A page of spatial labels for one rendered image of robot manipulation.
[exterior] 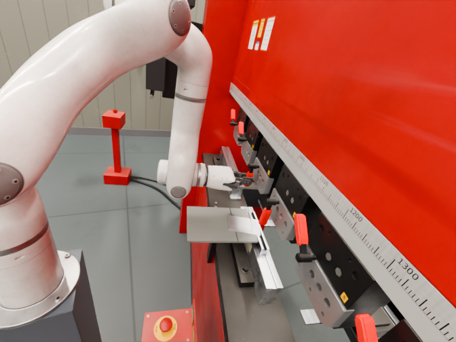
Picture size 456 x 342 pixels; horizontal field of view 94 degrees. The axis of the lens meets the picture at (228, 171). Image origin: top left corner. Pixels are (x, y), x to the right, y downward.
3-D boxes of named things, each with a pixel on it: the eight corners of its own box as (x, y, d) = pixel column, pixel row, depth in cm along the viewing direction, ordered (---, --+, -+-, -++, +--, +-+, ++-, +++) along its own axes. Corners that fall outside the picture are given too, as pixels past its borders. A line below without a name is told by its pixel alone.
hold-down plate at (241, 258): (226, 224, 100) (226, 220, 99) (237, 225, 101) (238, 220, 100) (239, 288, 75) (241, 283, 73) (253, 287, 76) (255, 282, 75)
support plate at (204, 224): (186, 207, 88) (186, 205, 87) (246, 210, 94) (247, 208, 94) (186, 242, 73) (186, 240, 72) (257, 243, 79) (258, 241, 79)
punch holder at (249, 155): (239, 151, 102) (248, 118, 94) (256, 153, 104) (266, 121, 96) (247, 167, 89) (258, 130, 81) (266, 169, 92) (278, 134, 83)
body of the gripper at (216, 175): (200, 176, 81) (228, 178, 84) (201, 192, 73) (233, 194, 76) (203, 159, 78) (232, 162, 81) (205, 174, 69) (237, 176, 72)
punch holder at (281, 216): (266, 207, 69) (282, 163, 60) (289, 207, 71) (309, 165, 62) (283, 245, 56) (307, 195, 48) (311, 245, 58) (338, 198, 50)
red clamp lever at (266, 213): (256, 222, 65) (265, 197, 60) (269, 222, 66) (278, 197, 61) (258, 226, 63) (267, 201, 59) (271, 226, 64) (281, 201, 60)
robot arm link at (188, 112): (210, 108, 53) (191, 203, 67) (205, 95, 66) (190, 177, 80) (173, 100, 50) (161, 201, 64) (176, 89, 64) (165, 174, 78)
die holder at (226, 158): (218, 157, 159) (221, 145, 154) (226, 158, 160) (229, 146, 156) (230, 199, 117) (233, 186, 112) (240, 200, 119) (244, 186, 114)
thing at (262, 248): (246, 216, 94) (248, 210, 93) (252, 216, 95) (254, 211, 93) (259, 254, 77) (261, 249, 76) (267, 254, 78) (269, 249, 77)
